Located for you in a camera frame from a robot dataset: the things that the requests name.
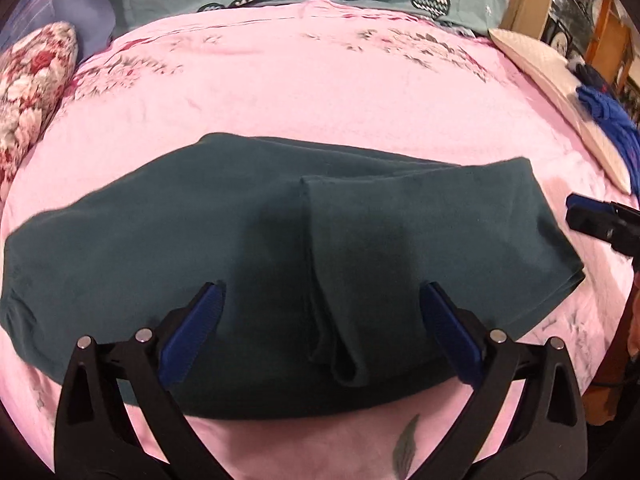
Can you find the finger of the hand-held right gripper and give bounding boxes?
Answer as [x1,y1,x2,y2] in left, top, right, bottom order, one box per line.
[570,209,640,261]
[566,194,640,221]

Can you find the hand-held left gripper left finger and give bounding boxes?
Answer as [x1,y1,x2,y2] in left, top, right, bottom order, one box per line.
[54,281,227,480]

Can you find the dark green pants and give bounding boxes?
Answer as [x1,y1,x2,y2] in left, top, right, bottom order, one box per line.
[0,132,586,421]

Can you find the pink floral bed sheet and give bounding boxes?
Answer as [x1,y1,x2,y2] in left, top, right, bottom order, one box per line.
[0,0,640,480]

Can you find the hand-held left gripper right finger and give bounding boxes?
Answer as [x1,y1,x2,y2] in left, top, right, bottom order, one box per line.
[422,282,588,480]

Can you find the blue garment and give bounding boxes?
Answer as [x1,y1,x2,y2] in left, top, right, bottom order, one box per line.
[575,85,640,186]

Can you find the red floral pillow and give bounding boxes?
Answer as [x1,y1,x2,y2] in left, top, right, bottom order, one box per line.
[0,21,78,206]

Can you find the dark navy garment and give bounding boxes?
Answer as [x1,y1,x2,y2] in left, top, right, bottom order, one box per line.
[567,57,621,96]

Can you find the white pillow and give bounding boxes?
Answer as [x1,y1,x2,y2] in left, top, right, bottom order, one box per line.
[489,27,633,195]

